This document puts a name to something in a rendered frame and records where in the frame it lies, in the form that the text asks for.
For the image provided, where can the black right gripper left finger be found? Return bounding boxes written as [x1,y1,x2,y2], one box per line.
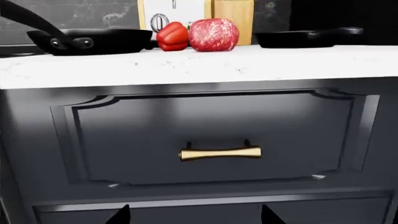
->
[104,204,131,224]

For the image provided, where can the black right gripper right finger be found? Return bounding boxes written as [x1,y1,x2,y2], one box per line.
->
[261,203,286,224]

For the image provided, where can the red bell pepper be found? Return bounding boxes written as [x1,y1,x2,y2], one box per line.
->
[155,21,191,52]

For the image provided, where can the red marbled pork loin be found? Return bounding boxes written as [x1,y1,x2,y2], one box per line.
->
[188,17,240,52]

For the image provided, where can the black cast iron skillet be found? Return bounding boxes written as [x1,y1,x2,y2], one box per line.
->
[252,26,364,49]

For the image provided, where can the black stovetop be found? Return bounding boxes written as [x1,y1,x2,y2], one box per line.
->
[0,43,52,58]

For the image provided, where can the light wooden cutting board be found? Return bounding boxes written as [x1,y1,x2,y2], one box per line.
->
[212,0,254,47]

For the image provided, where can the brass drawer handle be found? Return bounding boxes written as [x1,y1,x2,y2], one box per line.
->
[178,139,262,162]

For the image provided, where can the black frying pan long handle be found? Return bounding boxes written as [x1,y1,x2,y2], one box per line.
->
[0,4,154,57]

